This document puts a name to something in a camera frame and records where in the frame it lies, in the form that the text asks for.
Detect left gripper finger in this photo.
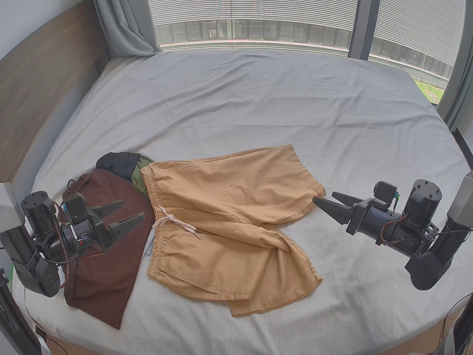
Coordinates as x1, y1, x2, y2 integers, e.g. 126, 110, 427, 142
106, 212, 146, 242
90, 199, 125, 218

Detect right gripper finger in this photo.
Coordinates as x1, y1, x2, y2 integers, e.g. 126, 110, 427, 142
331, 191, 363, 208
312, 196, 352, 225

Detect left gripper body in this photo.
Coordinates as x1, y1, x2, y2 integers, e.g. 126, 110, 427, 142
59, 209, 114, 254

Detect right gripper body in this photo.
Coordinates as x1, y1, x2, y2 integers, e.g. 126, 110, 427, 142
345, 198, 402, 246

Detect tan shorts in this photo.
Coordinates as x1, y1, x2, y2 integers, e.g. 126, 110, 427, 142
140, 144, 326, 318

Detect bed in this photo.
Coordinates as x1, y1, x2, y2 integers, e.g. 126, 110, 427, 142
0, 0, 473, 355

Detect brown shorts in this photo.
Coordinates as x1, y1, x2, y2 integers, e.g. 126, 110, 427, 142
61, 170, 156, 330

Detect green garment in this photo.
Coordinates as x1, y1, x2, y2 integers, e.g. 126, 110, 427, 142
131, 156, 156, 200

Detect black garment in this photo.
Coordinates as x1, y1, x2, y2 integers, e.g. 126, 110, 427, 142
96, 152, 143, 182

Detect grey-green curtain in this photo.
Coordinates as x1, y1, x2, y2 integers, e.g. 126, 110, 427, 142
88, 0, 163, 57

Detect window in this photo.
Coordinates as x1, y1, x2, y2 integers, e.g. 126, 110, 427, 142
142, 0, 467, 106

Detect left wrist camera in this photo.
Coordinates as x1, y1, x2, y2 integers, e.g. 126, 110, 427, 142
62, 195, 88, 223

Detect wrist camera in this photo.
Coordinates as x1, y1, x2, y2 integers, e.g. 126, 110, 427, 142
373, 181, 399, 209
62, 195, 88, 223

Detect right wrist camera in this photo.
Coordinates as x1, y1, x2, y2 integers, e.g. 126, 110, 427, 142
373, 181, 399, 209

